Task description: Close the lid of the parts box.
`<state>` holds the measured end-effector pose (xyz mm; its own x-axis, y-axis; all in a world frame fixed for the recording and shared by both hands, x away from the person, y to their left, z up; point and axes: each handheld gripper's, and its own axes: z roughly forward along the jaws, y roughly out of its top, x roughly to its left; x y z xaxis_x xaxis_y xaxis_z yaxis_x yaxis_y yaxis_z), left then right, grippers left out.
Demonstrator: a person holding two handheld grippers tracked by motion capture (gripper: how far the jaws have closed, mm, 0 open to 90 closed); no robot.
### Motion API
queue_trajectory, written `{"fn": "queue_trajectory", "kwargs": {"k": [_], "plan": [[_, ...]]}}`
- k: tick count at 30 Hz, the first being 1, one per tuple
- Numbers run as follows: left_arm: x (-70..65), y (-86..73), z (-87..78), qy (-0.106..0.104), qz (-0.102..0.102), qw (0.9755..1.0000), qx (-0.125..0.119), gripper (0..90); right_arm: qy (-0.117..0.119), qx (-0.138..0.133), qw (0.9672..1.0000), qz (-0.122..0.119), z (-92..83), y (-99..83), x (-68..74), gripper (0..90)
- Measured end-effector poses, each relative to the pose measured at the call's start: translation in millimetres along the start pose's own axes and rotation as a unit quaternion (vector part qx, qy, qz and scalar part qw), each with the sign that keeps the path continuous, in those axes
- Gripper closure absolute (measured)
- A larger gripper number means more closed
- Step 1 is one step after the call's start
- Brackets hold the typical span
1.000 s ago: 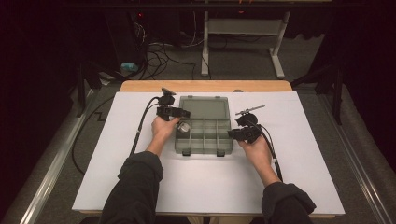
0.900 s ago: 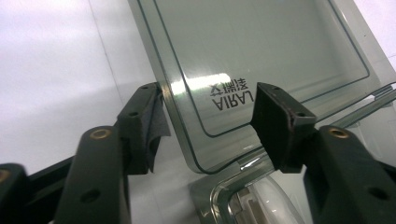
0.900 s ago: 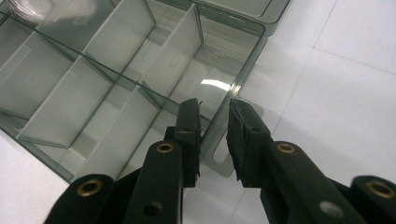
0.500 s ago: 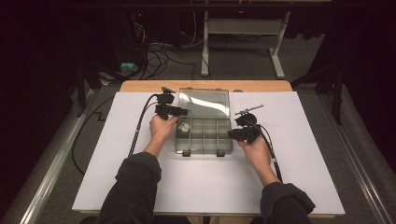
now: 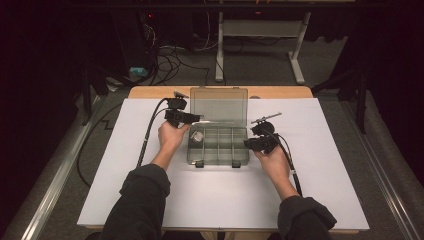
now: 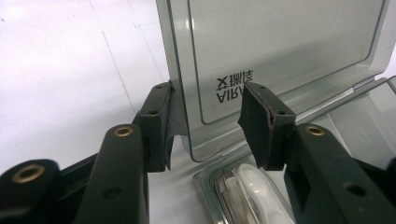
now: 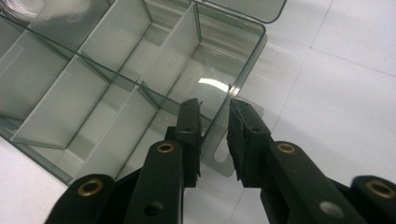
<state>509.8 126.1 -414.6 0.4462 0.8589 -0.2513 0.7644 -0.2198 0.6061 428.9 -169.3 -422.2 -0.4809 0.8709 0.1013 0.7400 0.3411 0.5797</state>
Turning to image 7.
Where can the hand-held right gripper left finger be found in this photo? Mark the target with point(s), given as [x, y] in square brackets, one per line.
[188, 133]

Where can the smoky clear plastic organizer box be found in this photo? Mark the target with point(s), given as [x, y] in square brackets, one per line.
[109, 87]

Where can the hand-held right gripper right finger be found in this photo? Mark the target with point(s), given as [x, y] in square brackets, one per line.
[249, 140]

